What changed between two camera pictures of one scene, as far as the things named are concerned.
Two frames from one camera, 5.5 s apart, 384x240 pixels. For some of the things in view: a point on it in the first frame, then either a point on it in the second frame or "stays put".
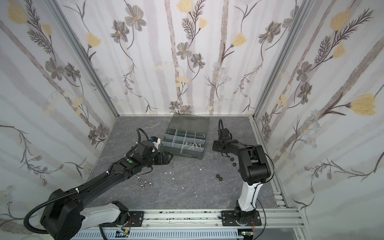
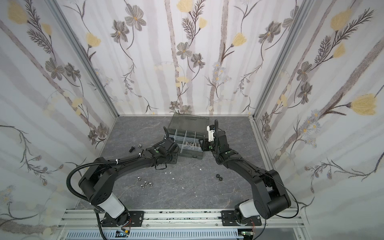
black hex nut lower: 217,176 stays put
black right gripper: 221,144 -> 217,135
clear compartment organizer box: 185,135 stays put
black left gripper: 167,160 -> 175,157
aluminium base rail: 206,219 stays put
